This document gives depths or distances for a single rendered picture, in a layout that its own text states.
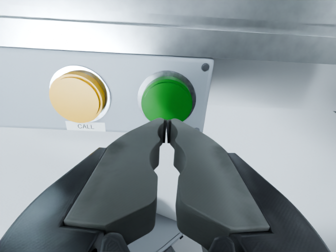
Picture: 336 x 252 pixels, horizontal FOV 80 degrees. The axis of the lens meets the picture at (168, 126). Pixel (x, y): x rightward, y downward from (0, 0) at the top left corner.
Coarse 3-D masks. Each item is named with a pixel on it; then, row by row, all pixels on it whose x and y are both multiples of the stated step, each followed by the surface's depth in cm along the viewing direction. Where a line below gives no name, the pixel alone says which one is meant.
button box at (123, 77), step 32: (0, 64) 15; (32, 64) 15; (64, 64) 15; (96, 64) 15; (128, 64) 15; (160, 64) 15; (192, 64) 15; (0, 96) 16; (32, 96) 16; (128, 96) 17; (192, 96) 16; (64, 128) 18; (96, 128) 18; (128, 128) 18
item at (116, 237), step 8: (112, 232) 6; (104, 240) 5; (112, 240) 6; (120, 240) 6; (216, 240) 6; (224, 240) 6; (232, 240) 6; (104, 248) 5; (112, 248) 5; (120, 248) 5; (216, 248) 5; (224, 248) 5; (232, 248) 5
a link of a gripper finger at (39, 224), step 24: (72, 168) 8; (48, 192) 7; (72, 192) 7; (24, 216) 6; (48, 216) 6; (0, 240) 5; (24, 240) 5; (48, 240) 5; (72, 240) 6; (96, 240) 6
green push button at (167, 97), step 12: (156, 84) 15; (168, 84) 15; (180, 84) 15; (144, 96) 15; (156, 96) 15; (168, 96) 15; (180, 96) 15; (144, 108) 16; (156, 108) 16; (168, 108) 16; (180, 108) 16
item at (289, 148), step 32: (0, 128) 29; (32, 128) 30; (224, 128) 30; (256, 128) 30; (288, 128) 30; (320, 128) 30; (0, 160) 32; (32, 160) 32; (64, 160) 32; (160, 160) 32; (256, 160) 33; (288, 160) 33; (320, 160) 33; (0, 192) 36; (32, 192) 36; (160, 192) 36; (288, 192) 36; (320, 192) 36; (0, 224) 40; (320, 224) 40
